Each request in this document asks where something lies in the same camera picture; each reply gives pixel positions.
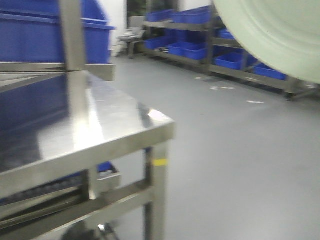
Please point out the background metal storage rack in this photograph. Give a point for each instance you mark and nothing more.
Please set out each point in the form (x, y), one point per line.
(225, 55)

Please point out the blue bin on lower shelf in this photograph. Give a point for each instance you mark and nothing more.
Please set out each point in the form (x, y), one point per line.
(104, 167)

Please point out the blue plastic bin right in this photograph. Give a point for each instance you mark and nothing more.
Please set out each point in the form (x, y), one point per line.
(30, 32)

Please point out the grey office chair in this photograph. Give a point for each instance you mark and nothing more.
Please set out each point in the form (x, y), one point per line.
(133, 34)

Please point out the blue bin on background rack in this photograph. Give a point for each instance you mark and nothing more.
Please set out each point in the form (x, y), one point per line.
(194, 51)

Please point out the pale green plate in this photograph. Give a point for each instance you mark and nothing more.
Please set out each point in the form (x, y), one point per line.
(283, 34)

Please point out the stainless steel shelf rack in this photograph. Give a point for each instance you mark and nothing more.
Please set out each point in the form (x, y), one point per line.
(58, 122)

